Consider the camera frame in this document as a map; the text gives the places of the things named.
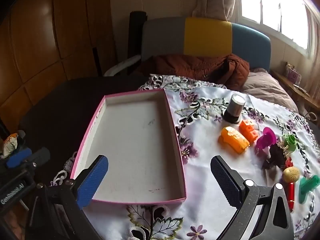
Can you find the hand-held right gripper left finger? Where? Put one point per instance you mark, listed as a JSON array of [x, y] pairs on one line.
[[92, 180]]

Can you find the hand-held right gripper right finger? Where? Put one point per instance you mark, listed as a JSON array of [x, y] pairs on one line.
[[225, 180]]

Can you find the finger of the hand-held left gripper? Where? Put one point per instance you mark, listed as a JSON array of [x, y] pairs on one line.
[[40, 155], [18, 157]]

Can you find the orange curved plastic piece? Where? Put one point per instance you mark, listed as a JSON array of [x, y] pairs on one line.
[[233, 140]]

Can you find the pink cardboard box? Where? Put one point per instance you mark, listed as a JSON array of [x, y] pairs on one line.
[[132, 142]]

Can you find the dark wooden peg comb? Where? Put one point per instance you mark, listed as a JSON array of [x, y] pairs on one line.
[[275, 156]]

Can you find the orange block with holes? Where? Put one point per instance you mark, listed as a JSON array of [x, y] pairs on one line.
[[248, 130]]

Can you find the magenta plastic cup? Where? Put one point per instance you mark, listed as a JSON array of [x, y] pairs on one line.
[[266, 138]]

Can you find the yellow embossed oval piece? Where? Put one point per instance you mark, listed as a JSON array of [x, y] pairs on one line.
[[291, 174]]

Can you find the red puzzle piece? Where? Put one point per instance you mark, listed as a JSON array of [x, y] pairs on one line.
[[289, 162]]

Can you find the red tube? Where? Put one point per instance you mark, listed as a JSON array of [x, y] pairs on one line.
[[290, 195]]

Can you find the grey cylinder jar black base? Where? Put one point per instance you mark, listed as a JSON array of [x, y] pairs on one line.
[[233, 110]]

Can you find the green and white toy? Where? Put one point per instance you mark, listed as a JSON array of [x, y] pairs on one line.
[[290, 141]]

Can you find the teal plastic piece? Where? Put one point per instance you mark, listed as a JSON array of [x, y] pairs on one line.
[[306, 187]]

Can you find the white orange snack packet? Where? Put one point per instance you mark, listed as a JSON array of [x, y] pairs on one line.
[[10, 143]]

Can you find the embroidered floral tablecloth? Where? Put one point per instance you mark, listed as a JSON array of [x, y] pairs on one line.
[[200, 142]]

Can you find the brown quilted jacket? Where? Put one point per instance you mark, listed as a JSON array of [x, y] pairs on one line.
[[200, 67]]

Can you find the wooden desk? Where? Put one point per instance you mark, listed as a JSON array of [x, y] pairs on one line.
[[287, 82]]

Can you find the white chair armrest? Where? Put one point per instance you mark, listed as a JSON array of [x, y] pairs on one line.
[[122, 63]]

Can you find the wooden wardrobe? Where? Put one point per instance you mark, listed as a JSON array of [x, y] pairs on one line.
[[50, 30]]

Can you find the purple box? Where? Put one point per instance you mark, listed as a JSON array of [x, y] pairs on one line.
[[293, 75]]

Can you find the multicolour upholstered chair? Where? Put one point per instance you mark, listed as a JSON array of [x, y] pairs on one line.
[[207, 36]]

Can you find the window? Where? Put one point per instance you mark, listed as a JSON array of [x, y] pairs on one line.
[[275, 5]]

